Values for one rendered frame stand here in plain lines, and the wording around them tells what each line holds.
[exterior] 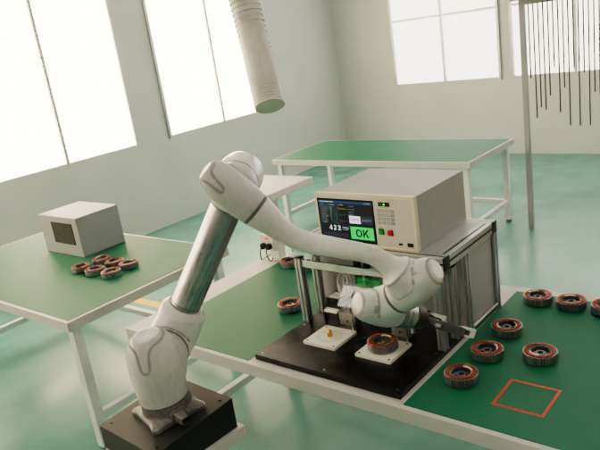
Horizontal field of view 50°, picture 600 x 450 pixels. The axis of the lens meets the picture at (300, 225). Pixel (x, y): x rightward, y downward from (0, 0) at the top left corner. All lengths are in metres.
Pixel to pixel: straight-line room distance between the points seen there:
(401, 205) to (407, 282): 0.56
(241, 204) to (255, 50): 1.83
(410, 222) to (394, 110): 7.42
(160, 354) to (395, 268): 0.74
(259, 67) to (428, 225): 1.49
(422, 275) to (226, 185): 0.58
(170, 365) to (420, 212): 0.99
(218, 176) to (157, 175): 5.77
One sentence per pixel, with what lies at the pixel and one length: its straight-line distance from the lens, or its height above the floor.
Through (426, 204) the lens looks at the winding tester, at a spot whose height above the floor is 1.27.
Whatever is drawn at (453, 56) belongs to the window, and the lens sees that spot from 9.13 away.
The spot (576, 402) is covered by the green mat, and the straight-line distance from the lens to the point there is 2.17.
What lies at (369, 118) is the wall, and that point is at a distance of 9.93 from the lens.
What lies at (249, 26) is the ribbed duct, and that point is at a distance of 3.56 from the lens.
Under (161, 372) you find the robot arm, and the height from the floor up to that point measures 1.02.
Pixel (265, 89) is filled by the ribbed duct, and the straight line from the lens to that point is 3.43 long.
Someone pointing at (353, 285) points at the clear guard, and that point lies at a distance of 2.24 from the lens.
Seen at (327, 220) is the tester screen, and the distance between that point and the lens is 2.51.
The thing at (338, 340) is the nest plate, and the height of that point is 0.78.
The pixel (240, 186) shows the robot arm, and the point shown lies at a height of 1.54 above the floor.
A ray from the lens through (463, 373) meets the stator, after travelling 2.25.
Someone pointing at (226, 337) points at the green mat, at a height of 0.75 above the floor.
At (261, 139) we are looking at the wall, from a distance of 8.70.
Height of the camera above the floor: 1.91
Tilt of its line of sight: 16 degrees down
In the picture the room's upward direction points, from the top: 9 degrees counter-clockwise
